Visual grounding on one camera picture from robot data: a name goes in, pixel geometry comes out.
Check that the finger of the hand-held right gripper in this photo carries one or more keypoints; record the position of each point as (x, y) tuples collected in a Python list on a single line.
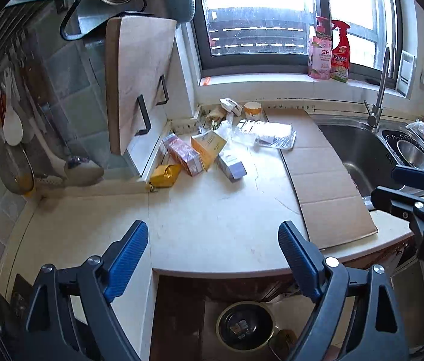
[(411, 176), (390, 200)]

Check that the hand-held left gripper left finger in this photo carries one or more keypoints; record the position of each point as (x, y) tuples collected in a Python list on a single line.
[(129, 261)]

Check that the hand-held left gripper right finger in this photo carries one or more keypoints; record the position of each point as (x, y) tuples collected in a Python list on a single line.
[(298, 261)]

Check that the white paper cup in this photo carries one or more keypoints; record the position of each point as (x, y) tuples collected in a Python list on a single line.
[(253, 112)]

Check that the white paper wrapper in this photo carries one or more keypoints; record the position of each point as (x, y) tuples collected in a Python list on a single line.
[(230, 105)]

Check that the round trash bin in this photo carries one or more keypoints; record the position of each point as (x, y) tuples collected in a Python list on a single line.
[(243, 327)]

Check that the steel bowl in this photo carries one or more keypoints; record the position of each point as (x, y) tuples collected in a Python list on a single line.
[(413, 154)]

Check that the white plastic bag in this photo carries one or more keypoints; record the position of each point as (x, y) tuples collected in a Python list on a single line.
[(418, 126)]

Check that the steel sink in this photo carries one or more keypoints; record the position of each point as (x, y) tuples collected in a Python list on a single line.
[(354, 150)]

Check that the brown wooden cabinet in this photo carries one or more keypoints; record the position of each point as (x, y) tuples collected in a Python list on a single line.
[(181, 308)]

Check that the brown cardboard sheet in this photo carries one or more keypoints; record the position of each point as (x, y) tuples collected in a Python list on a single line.
[(320, 180)]

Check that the steel faucet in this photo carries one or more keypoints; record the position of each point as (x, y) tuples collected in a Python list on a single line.
[(381, 90)]

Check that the yellow wrapper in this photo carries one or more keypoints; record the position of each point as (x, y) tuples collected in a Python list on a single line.
[(165, 175)]

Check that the white slotted spoon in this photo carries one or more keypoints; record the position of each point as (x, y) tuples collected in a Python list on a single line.
[(52, 181)]

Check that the white purple carton box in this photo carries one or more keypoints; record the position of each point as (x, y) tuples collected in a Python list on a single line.
[(232, 167)]

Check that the pink carton box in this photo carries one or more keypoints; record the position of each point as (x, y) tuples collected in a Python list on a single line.
[(183, 156)]

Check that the red spray bottle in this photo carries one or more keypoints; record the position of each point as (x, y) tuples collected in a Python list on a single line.
[(339, 64)]

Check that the orange carton box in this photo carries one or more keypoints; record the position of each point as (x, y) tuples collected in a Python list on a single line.
[(208, 148)]

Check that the mesh strainer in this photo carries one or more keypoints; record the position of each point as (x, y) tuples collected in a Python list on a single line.
[(14, 173)]

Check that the pink detergent bottle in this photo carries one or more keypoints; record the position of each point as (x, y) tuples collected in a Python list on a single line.
[(319, 60)]

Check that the brown snack wrapper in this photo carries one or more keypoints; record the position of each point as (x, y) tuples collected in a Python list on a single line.
[(215, 114)]

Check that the white rice paddle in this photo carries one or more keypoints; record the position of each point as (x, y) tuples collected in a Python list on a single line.
[(12, 128)]

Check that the wooden cutting board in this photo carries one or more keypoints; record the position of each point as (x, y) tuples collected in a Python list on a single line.
[(136, 82)]

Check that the orange tape strip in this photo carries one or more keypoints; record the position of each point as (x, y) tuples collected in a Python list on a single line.
[(206, 81)]

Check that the dark framed window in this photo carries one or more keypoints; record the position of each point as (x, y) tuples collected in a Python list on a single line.
[(257, 37)]

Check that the blue utensil holder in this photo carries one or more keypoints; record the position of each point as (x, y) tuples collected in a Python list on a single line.
[(180, 7)]

